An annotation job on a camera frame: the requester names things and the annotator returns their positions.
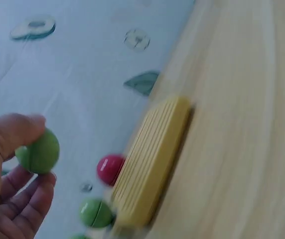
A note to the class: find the person's left thumb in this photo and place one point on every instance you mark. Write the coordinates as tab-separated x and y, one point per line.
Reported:
15	129

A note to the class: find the red plastic ball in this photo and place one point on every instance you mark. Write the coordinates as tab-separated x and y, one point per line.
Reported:
109	170

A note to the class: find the yellow ribbed block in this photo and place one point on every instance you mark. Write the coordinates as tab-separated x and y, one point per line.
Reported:
155	161

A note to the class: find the green plastic ball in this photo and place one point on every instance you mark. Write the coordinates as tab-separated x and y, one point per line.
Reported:
80	237
45	153
92	212

